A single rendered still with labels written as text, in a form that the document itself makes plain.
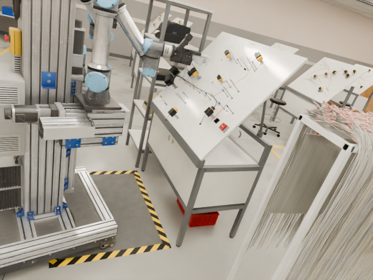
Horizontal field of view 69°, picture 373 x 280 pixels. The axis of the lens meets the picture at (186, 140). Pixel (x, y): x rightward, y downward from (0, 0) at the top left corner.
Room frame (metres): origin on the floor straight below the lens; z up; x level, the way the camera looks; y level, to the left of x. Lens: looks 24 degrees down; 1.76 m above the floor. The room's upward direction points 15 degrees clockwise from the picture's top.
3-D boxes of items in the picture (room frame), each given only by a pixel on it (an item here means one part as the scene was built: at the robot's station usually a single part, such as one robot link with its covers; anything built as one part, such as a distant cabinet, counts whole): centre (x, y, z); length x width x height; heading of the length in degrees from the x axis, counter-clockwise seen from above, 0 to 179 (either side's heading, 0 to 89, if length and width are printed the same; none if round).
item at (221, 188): (2.40, -0.13, 0.60); 1.17 x 0.58 x 0.40; 30
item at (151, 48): (1.51, 0.30, 1.56); 0.11 x 0.08 x 0.09; 105
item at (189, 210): (2.40, -0.12, 0.40); 1.18 x 0.60 x 0.80; 30
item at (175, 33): (3.04, 0.43, 1.56); 0.30 x 0.23 x 0.19; 122
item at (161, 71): (3.07, 0.46, 1.09); 0.35 x 0.33 x 0.07; 30
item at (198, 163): (2.24, 0.15, 0.83); 1.18 x 0.05 x 0.06; 30
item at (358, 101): (9.18, -4.68, 0.83); 1.18 x 0.72 x 1.65; 23
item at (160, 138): (2.49, 0.27, 0.60); 0.55 x 0.02 x 0.39; 30
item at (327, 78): (5.94, -2.40, 0.83); 1.18 x 0.72 x 1.65; 22
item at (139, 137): (3.15, 0.43, 0.93); 0.61 x 0.50 x 1.85; 30
